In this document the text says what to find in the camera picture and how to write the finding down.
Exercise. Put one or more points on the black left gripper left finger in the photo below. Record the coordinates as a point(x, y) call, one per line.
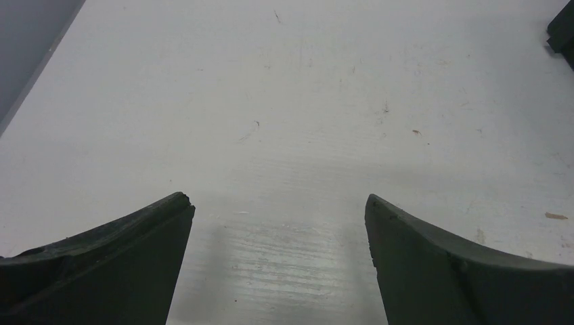
point(122, 272)

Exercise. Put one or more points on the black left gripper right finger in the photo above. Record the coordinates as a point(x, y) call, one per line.
point(427, 275)

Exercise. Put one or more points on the black plastic bin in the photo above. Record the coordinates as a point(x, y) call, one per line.
point(560, 32)

